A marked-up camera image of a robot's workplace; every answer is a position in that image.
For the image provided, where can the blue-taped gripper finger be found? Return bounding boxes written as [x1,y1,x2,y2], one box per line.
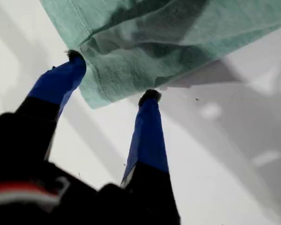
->
[0,49,87,161]
[120,89,181,225]

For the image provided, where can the pale green T-shirt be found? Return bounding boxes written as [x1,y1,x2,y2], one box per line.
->
[39,0,281,110]

